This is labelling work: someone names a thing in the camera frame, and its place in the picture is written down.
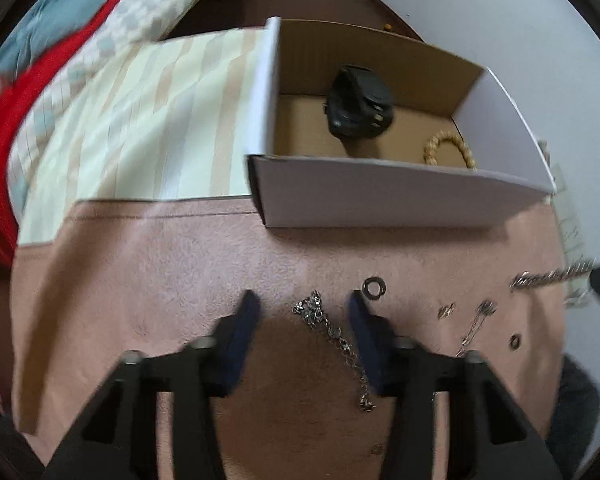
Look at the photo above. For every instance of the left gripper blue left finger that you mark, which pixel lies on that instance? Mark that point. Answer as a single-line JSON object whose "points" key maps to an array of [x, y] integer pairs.
{"points": [[115, 435]]}

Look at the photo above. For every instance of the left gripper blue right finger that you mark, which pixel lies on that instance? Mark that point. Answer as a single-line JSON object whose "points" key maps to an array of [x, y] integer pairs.
{"points": [[490, 437]]}

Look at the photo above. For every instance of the dark fuzzy stool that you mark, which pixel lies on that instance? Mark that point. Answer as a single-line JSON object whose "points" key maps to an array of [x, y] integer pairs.
{"points": [[574, 420]]}

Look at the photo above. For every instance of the small earring pair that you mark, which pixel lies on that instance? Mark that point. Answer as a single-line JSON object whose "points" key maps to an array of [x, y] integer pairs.
{"points": [[445, 310]]}

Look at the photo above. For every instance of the pink suede cloth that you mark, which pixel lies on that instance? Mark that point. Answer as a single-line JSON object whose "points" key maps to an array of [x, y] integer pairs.
{"points": [[151, 276]]}

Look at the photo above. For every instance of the striped cream cloth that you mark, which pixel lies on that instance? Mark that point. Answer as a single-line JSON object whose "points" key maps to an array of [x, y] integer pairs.
{"points": [[153, 121]]}

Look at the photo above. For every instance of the white cardboard box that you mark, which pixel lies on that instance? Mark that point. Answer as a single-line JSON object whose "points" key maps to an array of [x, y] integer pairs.
{"points": [[458, 154]]}

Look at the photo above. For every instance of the black watch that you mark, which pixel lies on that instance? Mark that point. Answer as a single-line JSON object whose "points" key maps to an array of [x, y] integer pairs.
{"points": [[359, 105]]}

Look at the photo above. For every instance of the checkered bed quilt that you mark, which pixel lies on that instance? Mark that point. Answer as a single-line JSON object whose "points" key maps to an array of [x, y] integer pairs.
{"points": [[131, 22]]}

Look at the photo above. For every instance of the teal blanket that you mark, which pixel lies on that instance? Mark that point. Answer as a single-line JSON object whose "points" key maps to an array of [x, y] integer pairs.
{"points": [[43, 25]]}

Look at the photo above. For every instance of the white wall socket strip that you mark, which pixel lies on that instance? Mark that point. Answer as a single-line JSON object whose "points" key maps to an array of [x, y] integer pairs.
{"points": [[578, 292]]}

